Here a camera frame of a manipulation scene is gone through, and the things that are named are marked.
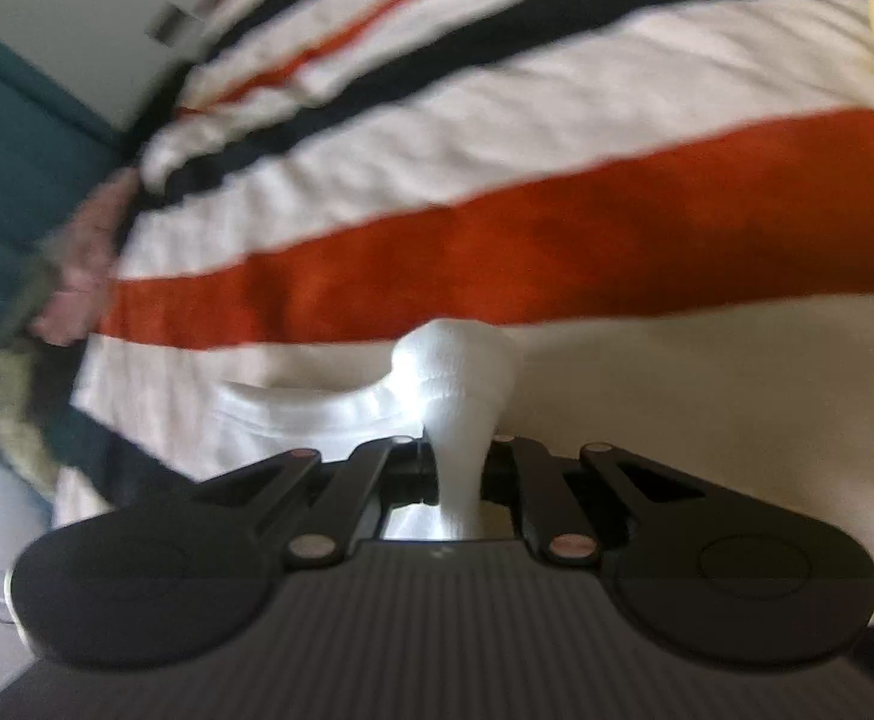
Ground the white sweatshirt garment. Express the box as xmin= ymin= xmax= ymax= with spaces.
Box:
xmin=212 ymin=319 xmax=521 ymax=541

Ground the cream knitted garment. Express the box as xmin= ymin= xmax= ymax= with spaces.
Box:
xmin=0 ymin=254 xmax=61 ymax=502

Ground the pink garment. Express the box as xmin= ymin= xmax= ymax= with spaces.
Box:
xmin=30 ymin=167 xmax=140 ymax=346

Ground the striped bed blanket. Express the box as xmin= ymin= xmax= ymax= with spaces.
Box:
xmin=73 ymin=0 xmax=874 ymax=557

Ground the teal curtain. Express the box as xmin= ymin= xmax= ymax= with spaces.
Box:
xmin=0 ymin=43 xmax=119 ymax=320

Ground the dark wall switch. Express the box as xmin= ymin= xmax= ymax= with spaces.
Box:
xmin=146 ymin=4 xmax=202 ymax=47

